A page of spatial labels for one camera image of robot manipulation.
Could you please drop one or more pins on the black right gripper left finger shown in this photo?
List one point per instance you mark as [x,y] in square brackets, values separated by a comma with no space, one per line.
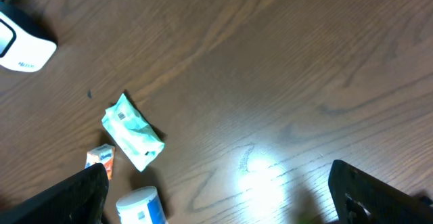
[77,199]

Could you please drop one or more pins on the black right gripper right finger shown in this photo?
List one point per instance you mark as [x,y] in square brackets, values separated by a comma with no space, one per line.
[361,198]

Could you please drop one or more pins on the orange Kleenex tissue pack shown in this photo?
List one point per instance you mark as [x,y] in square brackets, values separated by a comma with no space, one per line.
[103,154]

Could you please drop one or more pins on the white cotton swab tub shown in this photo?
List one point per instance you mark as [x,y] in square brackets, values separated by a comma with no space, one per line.
[141,206]

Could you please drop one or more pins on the mint green wipes pack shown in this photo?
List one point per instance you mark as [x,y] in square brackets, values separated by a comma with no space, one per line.
[132,133]

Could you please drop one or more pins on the white barcode scanner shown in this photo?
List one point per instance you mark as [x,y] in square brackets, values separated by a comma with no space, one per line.
[25,45]

